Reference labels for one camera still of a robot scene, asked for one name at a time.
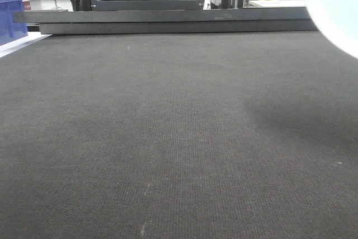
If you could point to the light blue round tray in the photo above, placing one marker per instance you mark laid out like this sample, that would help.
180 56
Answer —
337 21

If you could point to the dark grey table mat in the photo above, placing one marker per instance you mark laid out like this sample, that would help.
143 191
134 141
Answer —
179 136

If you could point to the white background table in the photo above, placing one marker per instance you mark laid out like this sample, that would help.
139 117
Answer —
274 3

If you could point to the black metal beam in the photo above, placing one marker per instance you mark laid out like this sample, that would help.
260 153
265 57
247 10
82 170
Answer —
168 21

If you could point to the black round stool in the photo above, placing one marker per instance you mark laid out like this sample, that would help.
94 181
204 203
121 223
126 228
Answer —
56 6

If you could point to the blue plastic crate left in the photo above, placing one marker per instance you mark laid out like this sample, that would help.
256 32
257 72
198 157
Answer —
10 30

